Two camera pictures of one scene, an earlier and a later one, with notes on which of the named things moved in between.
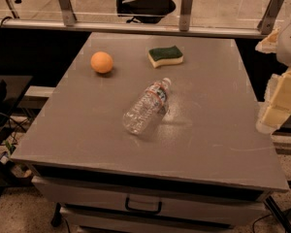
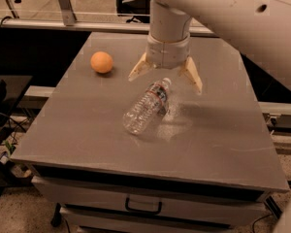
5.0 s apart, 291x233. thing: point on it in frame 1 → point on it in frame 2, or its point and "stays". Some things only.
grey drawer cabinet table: x=154 y=134 stays
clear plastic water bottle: x=147 y=109 stays
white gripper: x=290 y=46 → x=167 y=53
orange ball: x=101 y=62 stays
